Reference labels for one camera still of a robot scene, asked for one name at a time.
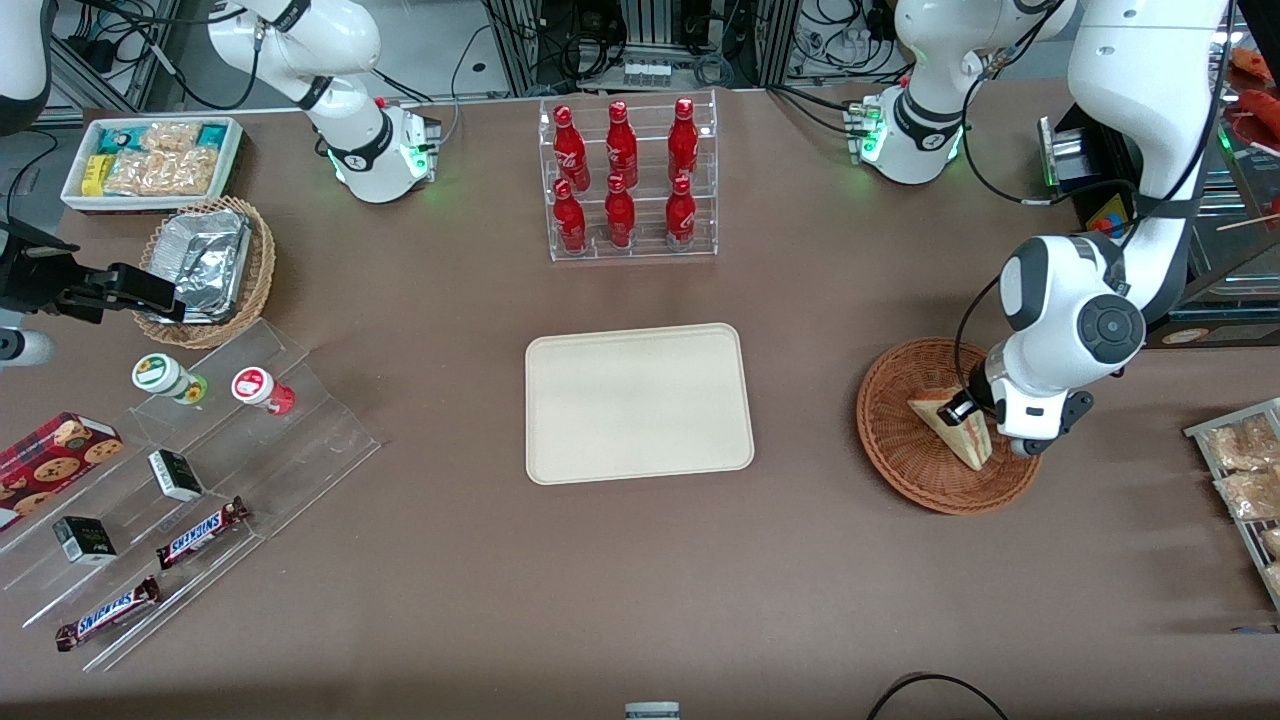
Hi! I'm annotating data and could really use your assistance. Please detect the small black box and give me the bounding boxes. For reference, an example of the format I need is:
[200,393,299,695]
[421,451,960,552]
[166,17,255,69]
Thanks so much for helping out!
[148,449,205,502]
[53,516,119,567]

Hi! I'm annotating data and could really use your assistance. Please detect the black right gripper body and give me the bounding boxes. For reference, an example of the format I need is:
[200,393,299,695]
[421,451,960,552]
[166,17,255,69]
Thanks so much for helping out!
[0,218,113,326]

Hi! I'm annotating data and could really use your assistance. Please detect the green lid yogurt cup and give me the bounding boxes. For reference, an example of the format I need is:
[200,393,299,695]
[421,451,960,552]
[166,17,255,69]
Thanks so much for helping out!
[131,354,209,405]

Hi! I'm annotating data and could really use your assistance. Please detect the red lid yogurt cup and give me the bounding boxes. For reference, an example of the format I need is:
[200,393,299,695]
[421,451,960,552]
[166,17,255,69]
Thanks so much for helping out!
[231,367,297,417]

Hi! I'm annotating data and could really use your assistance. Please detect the clear bag of crackers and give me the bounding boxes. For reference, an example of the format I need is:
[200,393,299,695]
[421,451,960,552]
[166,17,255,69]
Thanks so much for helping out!
[103,148,219,197]
[140,121,202,153]

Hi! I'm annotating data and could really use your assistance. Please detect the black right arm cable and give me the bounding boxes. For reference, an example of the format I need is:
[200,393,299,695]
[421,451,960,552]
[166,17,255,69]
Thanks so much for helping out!
[70,0,263,111]

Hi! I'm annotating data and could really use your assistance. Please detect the brown round wicker basket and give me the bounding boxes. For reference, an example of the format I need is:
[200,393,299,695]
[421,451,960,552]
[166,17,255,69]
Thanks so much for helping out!
[857,338,1043,516]

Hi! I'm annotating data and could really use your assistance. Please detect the aluminium foil container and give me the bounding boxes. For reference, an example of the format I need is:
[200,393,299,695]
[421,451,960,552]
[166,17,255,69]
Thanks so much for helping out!
[150,210,253,324]

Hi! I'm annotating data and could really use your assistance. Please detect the white snack bin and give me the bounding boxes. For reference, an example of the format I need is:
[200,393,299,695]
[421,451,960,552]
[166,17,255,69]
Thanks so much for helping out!
[60,117,244,216]

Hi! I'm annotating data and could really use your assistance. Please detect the snickers chocolate bar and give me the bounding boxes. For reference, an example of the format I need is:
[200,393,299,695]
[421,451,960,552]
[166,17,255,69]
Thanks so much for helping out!
[155,497,251,571]
[55,576,162,652]

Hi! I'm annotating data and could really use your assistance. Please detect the red cookie box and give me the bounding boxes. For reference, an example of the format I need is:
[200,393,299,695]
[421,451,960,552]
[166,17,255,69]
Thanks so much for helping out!
[0,411,125,532]

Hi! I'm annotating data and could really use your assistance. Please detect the black table cable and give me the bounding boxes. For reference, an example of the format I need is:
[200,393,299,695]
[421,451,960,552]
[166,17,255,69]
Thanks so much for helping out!
[865,672,1011,720]

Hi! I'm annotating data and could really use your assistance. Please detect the tan wicker basket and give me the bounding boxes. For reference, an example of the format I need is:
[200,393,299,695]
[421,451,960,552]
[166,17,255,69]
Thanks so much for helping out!
[133,197,277,350]

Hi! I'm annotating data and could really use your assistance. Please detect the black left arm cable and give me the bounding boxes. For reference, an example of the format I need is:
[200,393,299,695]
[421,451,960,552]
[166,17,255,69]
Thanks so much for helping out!
[954,274,1005,401]

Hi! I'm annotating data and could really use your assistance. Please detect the grey wire pastry rack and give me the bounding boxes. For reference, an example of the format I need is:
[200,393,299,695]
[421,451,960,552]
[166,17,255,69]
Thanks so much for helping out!
[1183,397,1280,613]

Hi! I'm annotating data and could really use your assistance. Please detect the cream rectangular tray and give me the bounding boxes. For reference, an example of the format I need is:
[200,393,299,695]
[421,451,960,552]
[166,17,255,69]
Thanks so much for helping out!
[525,323,756,486]

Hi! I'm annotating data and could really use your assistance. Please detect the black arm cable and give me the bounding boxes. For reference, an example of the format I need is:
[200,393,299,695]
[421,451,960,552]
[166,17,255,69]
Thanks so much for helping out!
[954,274,1005,401]
[70,0,263,111]

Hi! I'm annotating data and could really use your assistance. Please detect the triangular sandwich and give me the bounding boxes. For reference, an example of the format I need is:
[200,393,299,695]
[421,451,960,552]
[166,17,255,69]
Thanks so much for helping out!
[907,390,994,472]

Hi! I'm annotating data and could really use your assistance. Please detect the aluminium frame structure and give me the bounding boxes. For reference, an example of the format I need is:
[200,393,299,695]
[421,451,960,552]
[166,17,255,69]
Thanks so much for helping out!
[483,0,803,97]

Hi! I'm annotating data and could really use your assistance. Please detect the clear acrylic bottle rack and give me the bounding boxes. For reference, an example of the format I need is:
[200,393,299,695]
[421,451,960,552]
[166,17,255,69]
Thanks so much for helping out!
[538,90,719,263]

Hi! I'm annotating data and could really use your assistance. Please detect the clear acrylic stepped display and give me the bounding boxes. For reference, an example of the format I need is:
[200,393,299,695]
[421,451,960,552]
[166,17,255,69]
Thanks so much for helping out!
[0,319,382,673]

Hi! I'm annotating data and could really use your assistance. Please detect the red cola bottle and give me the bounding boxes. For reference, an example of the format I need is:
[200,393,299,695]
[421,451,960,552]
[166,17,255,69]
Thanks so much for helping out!
[553,104,591,191]
[553,178,588,254]
[606,100,639,189]
[665,175,697,251]
[605,174,637,249]
[668,97,700,186]

